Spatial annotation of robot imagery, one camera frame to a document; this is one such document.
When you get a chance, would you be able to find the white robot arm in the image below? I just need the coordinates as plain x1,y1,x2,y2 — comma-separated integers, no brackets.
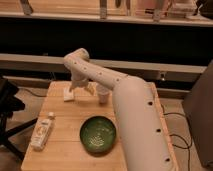
63,48,177,171

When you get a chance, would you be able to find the black cable on floor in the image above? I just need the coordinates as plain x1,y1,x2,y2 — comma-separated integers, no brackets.
161,103,193,171

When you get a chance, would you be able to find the white bottle with label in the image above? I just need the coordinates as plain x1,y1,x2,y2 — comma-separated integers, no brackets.
30,112,55,151

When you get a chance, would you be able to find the white sponge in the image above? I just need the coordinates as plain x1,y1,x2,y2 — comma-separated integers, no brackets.
63,87,74,102

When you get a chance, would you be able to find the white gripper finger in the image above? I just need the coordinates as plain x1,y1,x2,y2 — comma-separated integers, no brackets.
69,84,76,92
85,84,94,95

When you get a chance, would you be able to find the green bowl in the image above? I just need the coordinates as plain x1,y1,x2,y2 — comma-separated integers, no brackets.
79,116,117,154

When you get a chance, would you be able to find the dark cabinet at right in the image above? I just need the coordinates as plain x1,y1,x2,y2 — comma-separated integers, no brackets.
182,60,213,170

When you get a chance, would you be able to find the black office chair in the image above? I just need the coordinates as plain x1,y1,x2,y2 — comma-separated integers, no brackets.
0,77,37,160

